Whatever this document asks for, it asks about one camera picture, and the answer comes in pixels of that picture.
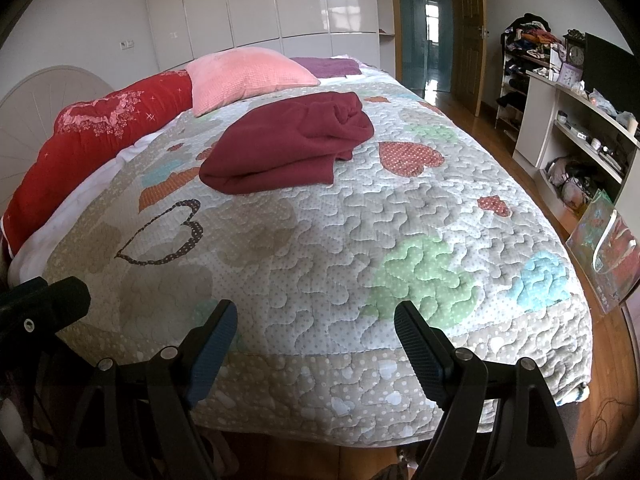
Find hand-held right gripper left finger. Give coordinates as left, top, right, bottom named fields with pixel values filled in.
left=55, top=299, right=238, bottom=480

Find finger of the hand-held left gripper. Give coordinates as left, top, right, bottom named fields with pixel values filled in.
left=0, top=278, right=92, bottom=335

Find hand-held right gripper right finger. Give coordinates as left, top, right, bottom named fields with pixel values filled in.
left=394, top=301, right=571, bottom=480

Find maroon garment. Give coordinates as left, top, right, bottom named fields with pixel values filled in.
left=199, top=91, right=376, bottom=196

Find pile of clothes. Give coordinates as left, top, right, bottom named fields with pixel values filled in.
left=502, top=14, right=566, bottom=53

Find white fluffy cloth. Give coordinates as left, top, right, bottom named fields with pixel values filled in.
left=0, top=400, right=32, bottom=480

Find quilted heart-pattern bedspread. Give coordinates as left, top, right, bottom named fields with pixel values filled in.
left=42, top=62, right=596, bottom=448

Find red patterned duvet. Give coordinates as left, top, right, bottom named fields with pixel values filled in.
left=0, top=71, right=195, bottom=256

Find white round headboard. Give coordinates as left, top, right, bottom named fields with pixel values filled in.
left=0, top=65, right=115, bottom=211

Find iridescent gift bag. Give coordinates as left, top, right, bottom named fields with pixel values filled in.
left=565, top=189, right=640, bottom=316

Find bags under shelf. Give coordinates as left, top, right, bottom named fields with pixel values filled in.
left=547, top=156, right=598, bottom=211

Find white shelf unit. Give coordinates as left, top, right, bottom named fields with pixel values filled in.
left=512, top=70, right=640, bottom=241

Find shoe rack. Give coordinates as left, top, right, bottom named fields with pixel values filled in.
left=495, top=17, right=566, bottom=133

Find pink pillow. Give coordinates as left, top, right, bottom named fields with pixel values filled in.
left=184, top=46, right=321, bottom=118

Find purple cloth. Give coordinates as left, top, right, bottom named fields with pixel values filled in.
left=289, top=56, right=362, bottom=80

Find wooden door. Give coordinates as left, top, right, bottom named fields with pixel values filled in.
left=450, top=0, right=488, bottom=118

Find black television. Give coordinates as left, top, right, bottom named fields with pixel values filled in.
left=582, top=32, right=640, bottom=116

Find ornate table clock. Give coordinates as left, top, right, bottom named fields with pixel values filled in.
left=564, top=30, right=586, bottom=68

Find glossy white wardrobe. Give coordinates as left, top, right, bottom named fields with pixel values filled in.
left=145, top=0, right=381, bottom=73

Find black floor cable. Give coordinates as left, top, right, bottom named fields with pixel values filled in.
left=587, top=400, right=631, bottom=456

